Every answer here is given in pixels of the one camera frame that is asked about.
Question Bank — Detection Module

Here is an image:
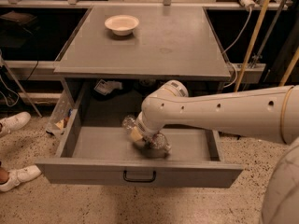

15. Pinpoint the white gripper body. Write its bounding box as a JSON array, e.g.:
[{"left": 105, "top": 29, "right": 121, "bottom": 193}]
[{"left": 136, "top": 112, "right": 163, "bottom": 137}]

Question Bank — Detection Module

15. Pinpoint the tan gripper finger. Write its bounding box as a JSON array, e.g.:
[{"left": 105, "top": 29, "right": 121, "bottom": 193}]
[{"left": 130, "top": 127, "right": 143, "bottom": 142}]

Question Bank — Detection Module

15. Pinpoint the clear plastic water bottle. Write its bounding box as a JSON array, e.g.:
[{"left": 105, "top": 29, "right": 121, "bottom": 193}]
[{"left": 122, "top": 115, "right": 171, "bottom": 156}]

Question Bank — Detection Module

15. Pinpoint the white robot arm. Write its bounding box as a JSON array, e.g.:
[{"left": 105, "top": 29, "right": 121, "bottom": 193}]
[{"left": 130, "top": 80, "right": 299, "bottom": 224}]

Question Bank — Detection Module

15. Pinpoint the grey open top drawer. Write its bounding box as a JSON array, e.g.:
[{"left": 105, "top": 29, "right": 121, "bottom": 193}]
[{"left": 35, "top": 81, "right": 244, "bottom": 189}]

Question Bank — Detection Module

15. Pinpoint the grey cabinet with top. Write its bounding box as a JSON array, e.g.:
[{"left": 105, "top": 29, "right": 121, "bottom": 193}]
[{"left": 54, "top": 3, "right": 230, "bottom": 82}]

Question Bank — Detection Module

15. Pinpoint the white tag under cabinet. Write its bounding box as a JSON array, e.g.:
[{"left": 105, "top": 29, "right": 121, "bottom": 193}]
[{"left": 93, "top": 79, "right": 122, "bottom": 95}]

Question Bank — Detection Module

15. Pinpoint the clear plastic bag with items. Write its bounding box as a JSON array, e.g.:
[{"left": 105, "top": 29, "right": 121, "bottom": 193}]
[{"left": 46, "top": 91, "right": 72, "bottom": 139}]

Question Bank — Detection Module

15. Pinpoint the white paper bowl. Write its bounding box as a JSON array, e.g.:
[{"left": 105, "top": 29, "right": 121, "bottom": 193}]
[{"left": 105, "top": 15, "right": 139, "bottom": 36}]

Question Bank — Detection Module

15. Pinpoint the white upper sneaker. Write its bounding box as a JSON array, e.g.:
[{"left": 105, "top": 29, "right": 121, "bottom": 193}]
[{"left": 0, "top": 112, "right": 31, "bottom": 137}]

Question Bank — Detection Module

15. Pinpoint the white sneaker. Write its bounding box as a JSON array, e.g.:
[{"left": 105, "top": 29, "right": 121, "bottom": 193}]
[
  {"left": 0, "top": 165, "right": 41, "bottom": 192},
  {"left": 0, "top": 112, "right": 31, "bottom": 137}
]

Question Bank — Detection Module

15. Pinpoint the white lower sneaker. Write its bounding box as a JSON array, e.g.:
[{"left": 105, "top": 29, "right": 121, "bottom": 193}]
[{"left": 0, "top": 165, "right": 41, "bottom": 192}]

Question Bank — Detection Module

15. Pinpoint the dark box on left shelf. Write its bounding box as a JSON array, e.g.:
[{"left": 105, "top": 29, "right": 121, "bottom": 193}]
[{"left": 0, "top": 10, "right": 38, "bottom": 31}]

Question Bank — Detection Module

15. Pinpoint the black drawer handle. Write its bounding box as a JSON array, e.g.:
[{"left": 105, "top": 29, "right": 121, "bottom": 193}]
[{"left": 122, "top": 171, "right": 156, "bottom": 183}]

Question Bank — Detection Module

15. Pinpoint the white cable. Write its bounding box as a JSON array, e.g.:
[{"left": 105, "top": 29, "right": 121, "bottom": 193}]
[{"left": 221, "top": 7, "right": 252, "bottom": 90}]

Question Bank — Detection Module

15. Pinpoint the black cable left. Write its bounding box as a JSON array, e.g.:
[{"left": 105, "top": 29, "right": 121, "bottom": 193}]
[{"left": 0, "top": 60, "right": 39, "bottom": 108}]

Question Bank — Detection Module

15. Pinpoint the yellow wooden ladder frame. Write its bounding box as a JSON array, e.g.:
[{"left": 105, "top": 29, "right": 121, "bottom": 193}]
[{"left": 233, "top": 0, "right": 299, "bottom": 93}]

